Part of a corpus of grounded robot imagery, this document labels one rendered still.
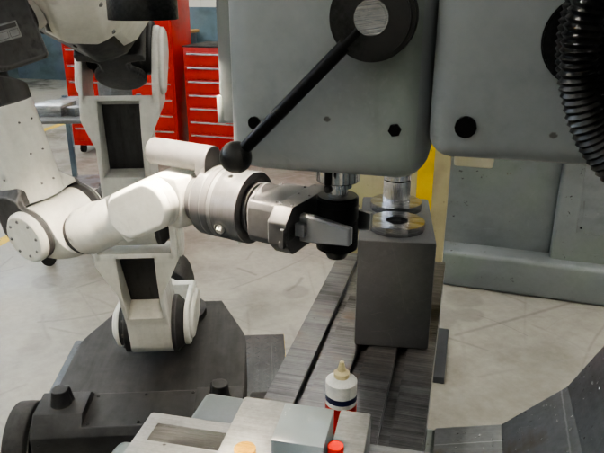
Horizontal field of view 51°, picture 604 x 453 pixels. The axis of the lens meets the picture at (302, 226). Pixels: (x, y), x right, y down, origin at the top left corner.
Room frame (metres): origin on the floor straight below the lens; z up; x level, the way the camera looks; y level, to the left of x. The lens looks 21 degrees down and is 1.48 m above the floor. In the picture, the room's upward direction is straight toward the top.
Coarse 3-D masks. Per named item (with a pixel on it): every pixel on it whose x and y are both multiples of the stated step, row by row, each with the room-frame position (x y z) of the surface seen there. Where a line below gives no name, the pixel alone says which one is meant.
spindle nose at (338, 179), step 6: (318, 174) 0.65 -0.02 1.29; (336, 174) 0.64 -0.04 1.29; (342, 174) 0.64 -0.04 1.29; (348, 174) 0.64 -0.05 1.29; (354, 174) 0.65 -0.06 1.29; (318, 180) 0.65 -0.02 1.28; (336, 180) 0.64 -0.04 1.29; (342, 180) 0.64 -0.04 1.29; (348, 180) 0.64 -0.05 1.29; (354, 180) 0.65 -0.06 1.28
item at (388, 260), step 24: (384, 216) 0.97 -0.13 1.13; (408, 216) 0.97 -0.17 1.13; (360, 240) 0.90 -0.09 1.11; (384, 240) 0.90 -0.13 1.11; (408, 240) 0.90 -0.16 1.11; (432, 240) 0.90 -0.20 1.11; (360, 264) 0.90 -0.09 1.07; (384, 264) 0.90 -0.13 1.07; (408, 264) 0.89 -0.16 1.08; (432, 264) 0.89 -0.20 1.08; (360, 288) 0.90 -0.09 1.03; (384, 288) 0.90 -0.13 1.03; (408, 288) 0.89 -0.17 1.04; (432, 288) 0.89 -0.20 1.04; (360, 312) 0.90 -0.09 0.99; (384, 312) 0.90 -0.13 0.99; (408, 312) 0.89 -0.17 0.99; (360, 336) 0.90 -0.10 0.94; (384, 336) 0.90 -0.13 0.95; (408, 336) 0.89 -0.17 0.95
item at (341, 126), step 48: (240, 0) 0.59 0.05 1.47; (288, 0) 0.58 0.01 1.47; (432, 0) 0.56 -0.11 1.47; (240, 48) 0.59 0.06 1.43; (288, 48) 0.58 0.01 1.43; (432, 48) 0.56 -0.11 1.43; (240, 96) 0.59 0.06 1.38; (336, 96) 0.56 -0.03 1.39; (384, 96) 0.55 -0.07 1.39; (288, 144) 0.58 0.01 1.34; (336, 144) 0.56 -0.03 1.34; (384, 144) 0.55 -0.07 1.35
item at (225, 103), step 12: (216, 0) 0.68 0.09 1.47; (228, 12) 0.67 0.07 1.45; (228, 24) 0.67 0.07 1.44; (228, 36) 0.67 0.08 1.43; (228, 48) 0.67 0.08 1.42; (228, 60) 0.67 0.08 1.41; (228, 72) 0.67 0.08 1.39; (228, 84) 0.67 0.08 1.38; (228, 96) 0.67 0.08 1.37; (228, 108) 0.67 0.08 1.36; (228, 120) 0.68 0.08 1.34
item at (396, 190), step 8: (384, 176) 1.05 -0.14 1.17; (408, 176) 1.04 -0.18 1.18; (384, 184) 1.05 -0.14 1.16; (392, 184) 1.03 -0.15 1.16; (400, 184) 1.03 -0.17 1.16; (408, 184) 1.04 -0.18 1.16; (384, 192) 1.05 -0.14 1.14; (392, 192) 1.03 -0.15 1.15; (400, 192) 1.03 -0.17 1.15; (408, 192) 1.04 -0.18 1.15; (384, 200) 1.04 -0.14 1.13; (392, 200) 1.03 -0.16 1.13; (400, 200) 1.03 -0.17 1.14; (408, 200) 1.04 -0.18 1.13
